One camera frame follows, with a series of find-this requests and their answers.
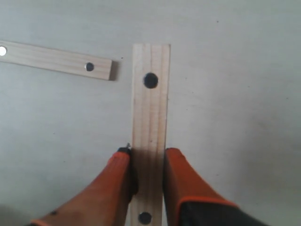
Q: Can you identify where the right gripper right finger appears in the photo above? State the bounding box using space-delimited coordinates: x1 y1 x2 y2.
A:
163 148 264 226

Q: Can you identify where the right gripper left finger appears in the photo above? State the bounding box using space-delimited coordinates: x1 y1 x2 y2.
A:
30 147 138 226

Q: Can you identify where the wood strip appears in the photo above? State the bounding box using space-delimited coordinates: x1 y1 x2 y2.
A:
0 40 112 80
130 44 171 226

